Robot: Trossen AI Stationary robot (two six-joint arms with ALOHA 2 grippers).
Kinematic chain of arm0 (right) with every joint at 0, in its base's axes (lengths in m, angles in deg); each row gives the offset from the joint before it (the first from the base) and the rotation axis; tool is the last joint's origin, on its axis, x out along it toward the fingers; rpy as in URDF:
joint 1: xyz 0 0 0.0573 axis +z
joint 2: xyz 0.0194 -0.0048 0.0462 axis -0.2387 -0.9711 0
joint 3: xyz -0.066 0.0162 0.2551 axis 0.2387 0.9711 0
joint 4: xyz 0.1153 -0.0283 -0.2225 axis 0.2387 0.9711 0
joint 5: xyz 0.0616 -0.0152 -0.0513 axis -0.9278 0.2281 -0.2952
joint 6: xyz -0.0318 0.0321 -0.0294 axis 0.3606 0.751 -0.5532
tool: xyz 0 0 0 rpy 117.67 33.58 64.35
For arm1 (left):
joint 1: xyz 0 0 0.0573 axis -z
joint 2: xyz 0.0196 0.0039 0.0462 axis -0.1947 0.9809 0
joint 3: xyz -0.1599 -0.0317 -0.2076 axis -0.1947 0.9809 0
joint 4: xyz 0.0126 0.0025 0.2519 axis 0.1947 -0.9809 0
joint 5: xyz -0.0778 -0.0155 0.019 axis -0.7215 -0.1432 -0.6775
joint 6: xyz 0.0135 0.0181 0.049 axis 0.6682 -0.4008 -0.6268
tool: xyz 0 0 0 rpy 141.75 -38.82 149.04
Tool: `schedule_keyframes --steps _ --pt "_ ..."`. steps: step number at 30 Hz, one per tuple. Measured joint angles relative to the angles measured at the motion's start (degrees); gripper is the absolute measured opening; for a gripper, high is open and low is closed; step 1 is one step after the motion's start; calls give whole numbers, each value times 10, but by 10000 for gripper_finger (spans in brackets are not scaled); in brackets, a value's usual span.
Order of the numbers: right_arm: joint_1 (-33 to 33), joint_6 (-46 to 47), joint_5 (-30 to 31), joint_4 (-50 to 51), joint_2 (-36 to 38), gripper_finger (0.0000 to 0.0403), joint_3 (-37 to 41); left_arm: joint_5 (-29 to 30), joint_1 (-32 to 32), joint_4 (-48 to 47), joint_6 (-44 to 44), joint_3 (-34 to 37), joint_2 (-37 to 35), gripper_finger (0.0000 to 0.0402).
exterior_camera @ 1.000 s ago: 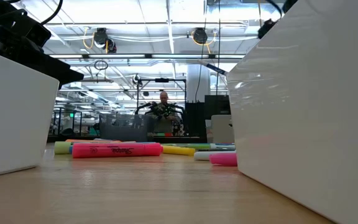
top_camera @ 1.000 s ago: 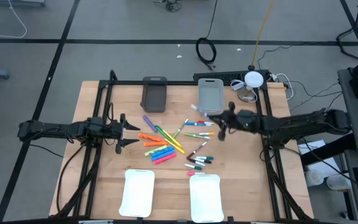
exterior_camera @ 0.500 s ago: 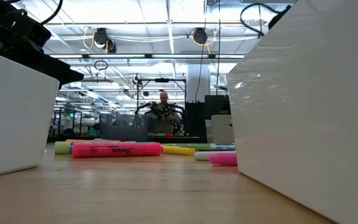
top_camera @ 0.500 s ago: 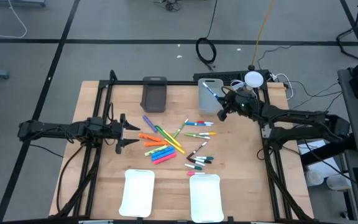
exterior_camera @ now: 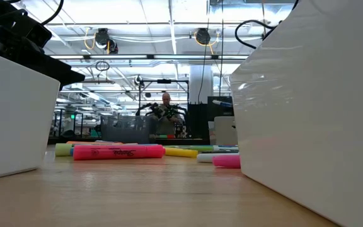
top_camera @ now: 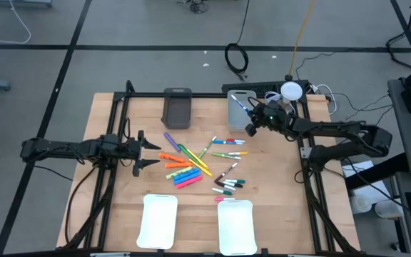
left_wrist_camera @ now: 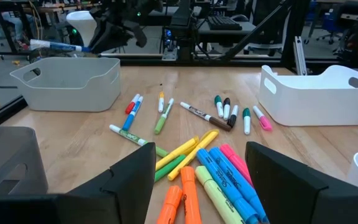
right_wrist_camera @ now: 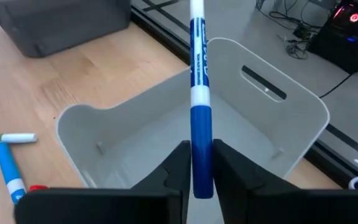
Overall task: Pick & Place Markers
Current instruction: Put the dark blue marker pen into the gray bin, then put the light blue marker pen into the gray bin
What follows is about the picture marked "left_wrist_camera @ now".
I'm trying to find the black office chair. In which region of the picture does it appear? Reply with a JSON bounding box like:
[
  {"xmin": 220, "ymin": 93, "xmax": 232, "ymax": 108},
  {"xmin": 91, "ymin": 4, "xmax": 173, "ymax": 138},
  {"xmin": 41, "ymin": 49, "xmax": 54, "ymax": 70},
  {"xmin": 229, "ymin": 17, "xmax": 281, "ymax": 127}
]
[{"xmin": 244, "ymin": 0, "xmax": 292, "ymax": 57}]

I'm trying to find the yellow slim highlighter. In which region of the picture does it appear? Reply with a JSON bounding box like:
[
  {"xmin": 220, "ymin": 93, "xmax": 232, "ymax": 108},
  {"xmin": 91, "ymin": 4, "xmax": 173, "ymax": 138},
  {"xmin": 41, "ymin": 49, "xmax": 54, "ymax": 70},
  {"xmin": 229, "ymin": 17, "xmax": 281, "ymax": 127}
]
[
  {"xmin": 167, "ymin": 129, "xmax": 220, "ymax": 182},
  {"xmin": 155, "ymin": 136, "xmax": 200, "ymax": 171}
]

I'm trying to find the dark grey desk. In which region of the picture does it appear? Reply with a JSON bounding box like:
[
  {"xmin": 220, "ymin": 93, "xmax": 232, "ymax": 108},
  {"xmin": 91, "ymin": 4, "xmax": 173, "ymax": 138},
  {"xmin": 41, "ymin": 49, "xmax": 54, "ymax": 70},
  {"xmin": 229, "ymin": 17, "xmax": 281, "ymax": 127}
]
[{"xmin": 197, "ymin": 17, "xmax": 258, "ymax": 45}]

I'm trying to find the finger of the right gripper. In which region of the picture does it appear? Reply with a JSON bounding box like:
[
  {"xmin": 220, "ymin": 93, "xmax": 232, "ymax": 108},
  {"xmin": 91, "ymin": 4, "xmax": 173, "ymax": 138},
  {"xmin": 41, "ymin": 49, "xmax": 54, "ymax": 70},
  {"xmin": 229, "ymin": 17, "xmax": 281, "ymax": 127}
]
[{"xmin": 88, "ymin": 29, "xmax": 117, "ymax": 54}]

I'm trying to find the yellow cable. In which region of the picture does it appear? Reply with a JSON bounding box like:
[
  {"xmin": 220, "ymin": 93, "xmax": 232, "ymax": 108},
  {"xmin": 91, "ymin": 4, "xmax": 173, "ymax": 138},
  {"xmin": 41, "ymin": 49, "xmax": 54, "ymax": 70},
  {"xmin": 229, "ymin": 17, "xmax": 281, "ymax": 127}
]
[{"xmin": 27, "ymin": 0, "xmax": 44, "ymax": 42}]

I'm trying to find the orange Sharpie highlighter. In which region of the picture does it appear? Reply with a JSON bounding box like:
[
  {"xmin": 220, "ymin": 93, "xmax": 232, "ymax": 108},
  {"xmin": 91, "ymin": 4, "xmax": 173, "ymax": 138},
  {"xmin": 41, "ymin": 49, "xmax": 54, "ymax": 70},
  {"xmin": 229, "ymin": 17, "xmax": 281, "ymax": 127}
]
[
  {"xmin": 180, "ymin": 166, "xmax": 203, "ymax": 224},
  {"xmin": 156, "ymin": 185, "xmax": 184, "ymax": 224}
]

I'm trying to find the green slim highlighter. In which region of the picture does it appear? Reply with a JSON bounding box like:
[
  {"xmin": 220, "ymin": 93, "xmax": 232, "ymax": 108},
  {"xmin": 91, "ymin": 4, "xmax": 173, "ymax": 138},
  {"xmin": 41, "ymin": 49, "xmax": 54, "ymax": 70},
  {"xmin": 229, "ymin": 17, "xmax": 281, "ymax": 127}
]
[{"xmin": 154, "ymin": 154, "xmax": 187, "ymax": 183}]

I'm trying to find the blue Sharpie highlighter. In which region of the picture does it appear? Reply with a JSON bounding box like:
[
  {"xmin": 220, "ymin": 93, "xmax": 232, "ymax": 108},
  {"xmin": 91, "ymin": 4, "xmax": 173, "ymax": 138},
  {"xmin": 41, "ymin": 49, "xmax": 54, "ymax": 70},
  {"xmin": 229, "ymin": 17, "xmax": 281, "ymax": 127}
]
[
  {"xmin": 196, "ymin": 148, "xmax": 259, "ymax": 224},
  {"xmin": 209, "ymin": 146, "xmax": 270, "ymax": 224}
]

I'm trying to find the brown Expo marker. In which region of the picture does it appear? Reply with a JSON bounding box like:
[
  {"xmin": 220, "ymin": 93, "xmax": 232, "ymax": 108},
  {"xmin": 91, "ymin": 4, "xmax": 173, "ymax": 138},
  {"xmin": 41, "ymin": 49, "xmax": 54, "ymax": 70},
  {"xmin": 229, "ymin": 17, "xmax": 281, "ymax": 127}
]
[{"xmin": 179, "ymin": 101, "xmax": 232, "ymax": 133}]

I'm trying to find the blue office chair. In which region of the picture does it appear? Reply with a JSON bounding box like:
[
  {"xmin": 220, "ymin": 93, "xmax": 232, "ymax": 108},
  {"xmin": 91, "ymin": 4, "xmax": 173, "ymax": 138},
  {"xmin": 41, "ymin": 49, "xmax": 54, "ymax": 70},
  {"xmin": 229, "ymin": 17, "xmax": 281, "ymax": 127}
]
[{"xmin": 314, "ymin": 11, "xmax": 345, "ymax": 45}]

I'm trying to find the black cap small marker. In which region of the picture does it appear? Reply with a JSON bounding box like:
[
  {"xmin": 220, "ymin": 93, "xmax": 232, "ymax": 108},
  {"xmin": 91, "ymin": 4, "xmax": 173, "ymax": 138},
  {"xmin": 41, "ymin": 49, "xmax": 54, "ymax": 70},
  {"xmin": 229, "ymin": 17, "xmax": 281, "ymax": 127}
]
[
  {"xmin": 223, "ymin": 97, "xmax": 231, "ymax": 121},
  {"xmin": 226, "ymin": 104, "xmax": 240, "ymax": 129}
]

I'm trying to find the light grey plastic bin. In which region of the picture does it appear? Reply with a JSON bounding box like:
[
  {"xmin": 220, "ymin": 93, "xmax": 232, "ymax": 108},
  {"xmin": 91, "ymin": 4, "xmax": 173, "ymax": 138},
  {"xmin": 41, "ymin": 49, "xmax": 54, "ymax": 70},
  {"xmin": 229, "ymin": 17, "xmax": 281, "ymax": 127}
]
[{"xmin": 9, "ymin": 57, "xmax": 121, "ymax": 113}]

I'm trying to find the red cap small marker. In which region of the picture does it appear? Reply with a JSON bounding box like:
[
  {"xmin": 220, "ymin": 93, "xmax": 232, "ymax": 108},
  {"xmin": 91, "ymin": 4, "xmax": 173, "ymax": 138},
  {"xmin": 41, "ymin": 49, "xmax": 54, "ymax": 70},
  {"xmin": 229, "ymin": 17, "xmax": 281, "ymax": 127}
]
[{"xmin": 124, "ymin": 93, "xmax": 140, "ymax": 115}]

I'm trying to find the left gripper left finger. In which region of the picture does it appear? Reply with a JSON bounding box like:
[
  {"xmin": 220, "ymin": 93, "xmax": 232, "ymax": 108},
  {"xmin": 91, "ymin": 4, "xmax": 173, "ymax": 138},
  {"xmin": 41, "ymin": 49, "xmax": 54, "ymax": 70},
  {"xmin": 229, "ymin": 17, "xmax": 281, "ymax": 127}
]
[{"xmin": 0, "ymin": 142, "xmax": 157, "ymax": 224}]

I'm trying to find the black computer tower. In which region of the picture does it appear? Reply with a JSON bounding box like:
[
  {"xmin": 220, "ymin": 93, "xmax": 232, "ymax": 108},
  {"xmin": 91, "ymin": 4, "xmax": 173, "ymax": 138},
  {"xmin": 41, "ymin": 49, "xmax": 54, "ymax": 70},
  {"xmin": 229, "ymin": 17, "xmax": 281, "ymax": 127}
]
[{"xmin": 161, "ymin": 27, "xmax": 180, "ymax": 62}]

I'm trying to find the pale yellow Sharpie highlighter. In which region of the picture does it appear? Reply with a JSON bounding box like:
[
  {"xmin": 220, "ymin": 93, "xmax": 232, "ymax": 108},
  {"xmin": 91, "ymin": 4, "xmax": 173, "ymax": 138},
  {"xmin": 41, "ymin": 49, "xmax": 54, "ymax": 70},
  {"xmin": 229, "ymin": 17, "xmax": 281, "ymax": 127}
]
[{"xmin": 195, "ymin": 165, "xmax": 246, "ymax": 224}]

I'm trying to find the green cap small marker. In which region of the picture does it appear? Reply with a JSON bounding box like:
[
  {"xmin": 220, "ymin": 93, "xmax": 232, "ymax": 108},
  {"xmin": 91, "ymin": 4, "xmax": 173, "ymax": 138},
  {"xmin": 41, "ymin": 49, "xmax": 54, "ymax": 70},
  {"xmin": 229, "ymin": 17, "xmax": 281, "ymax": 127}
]
[
  {"xmin": 242, "ymin": 107, "xmax": 252, "ymax": 136},
  {"xmin": 213, "ymin": 95, "xmax": 224, "ymax": 119}
]

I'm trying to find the pink cap small marker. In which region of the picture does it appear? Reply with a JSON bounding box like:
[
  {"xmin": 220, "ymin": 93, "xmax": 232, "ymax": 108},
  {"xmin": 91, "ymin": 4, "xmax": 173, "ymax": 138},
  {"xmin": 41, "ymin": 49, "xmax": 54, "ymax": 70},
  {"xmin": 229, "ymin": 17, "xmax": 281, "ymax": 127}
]
[{"xmin": 252, "ymin": 105, "xmax": 273, "ymax": 132}]

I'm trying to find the yellow cap small marker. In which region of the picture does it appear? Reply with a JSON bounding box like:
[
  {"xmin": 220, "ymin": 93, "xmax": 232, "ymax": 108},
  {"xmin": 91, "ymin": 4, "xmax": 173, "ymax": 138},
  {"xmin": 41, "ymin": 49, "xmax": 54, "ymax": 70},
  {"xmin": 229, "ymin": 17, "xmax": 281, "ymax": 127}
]
[{"xmin": 157, "ymin": 91, "xmax": 165, "ymax": 114}]

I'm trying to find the blue Expo marker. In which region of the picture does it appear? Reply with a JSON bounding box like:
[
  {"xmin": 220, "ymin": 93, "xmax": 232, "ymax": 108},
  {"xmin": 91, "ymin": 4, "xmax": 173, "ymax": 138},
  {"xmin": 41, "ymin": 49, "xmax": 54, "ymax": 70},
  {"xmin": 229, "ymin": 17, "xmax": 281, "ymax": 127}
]
[
  {"xmin": 122, "ymin": 95, "xmax": 144, "ymax": 132},
  {"xmin": 29, "ymin": 39, "xmax": 92, "ymax": 53}
]

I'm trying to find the light green Expo marker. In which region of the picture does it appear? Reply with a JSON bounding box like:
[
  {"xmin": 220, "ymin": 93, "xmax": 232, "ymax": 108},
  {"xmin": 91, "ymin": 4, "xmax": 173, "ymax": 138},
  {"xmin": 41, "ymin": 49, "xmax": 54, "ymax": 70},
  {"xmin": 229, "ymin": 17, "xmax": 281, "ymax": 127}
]
[{"xmin": 154, "ymin": 98, "xmax": 175, "ymax": 136}]

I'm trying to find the silver aluminium extrusion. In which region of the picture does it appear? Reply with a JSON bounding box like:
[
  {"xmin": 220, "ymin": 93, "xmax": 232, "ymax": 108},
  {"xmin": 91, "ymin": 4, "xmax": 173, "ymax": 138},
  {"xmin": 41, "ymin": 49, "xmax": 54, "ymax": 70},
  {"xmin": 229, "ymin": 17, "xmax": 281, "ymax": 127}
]
[{"xmin": 293, "ymin": 35, "xmax": 308, "ymax": 77}]

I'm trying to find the pink Sharpie highlighter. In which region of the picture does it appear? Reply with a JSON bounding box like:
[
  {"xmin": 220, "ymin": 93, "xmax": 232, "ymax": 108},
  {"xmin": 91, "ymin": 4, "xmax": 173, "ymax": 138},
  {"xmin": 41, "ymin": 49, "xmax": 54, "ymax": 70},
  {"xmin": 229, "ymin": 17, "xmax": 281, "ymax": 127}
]
[{"xmin": 219, "ymin": 143, "xmax": 255, "ymax": 188}]

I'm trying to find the dark green Expo marker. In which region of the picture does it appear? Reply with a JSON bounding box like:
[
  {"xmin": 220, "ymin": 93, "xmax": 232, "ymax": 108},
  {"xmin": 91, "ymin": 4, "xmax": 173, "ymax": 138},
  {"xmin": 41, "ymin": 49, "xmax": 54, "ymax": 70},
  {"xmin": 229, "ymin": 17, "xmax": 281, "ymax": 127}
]
[{"xmin": 109, "ymin": 124, "xmax": 170, "ymax": 158}]

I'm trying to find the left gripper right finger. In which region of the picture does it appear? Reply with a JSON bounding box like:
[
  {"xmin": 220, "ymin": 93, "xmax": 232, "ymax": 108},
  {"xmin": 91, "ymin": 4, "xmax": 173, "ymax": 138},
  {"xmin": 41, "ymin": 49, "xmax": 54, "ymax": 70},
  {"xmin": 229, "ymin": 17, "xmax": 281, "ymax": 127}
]
[{"xmin": 244, "ymin": 141, "xmax": 358, "ymax": 224}]

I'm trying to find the dark grey translucent bin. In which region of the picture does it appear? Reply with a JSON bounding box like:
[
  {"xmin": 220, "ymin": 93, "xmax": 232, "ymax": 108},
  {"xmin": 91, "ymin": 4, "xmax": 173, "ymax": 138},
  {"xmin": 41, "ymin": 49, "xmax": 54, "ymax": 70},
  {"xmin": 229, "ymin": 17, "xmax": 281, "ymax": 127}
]
[{"xmin": 0, "ymin": 126, "xmax": 48, "ymax": 195}]

